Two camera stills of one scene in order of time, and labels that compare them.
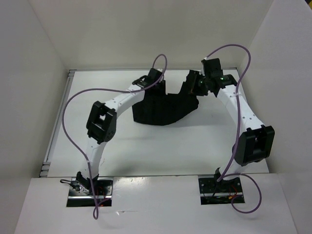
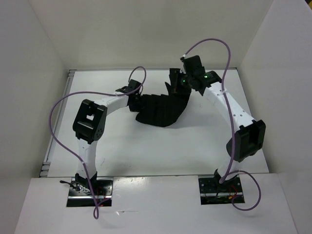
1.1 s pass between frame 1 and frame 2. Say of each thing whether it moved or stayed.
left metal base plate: stayed
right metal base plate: stayed
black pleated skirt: moved
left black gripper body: moved
